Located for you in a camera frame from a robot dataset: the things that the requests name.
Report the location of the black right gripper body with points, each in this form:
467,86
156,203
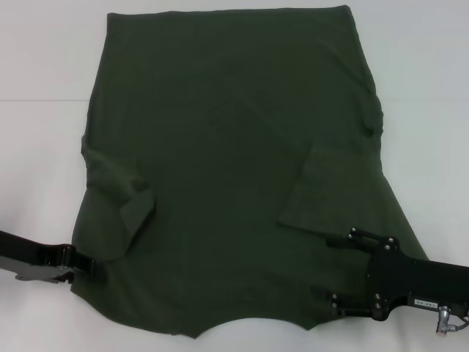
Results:
410,284

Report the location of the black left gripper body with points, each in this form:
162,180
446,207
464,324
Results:
33,260

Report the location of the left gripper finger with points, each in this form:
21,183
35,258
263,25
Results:
85,264

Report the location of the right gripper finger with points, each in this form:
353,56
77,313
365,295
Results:
348,306
337,242

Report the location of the dark green t-shirt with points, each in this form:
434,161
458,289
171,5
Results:
227,146

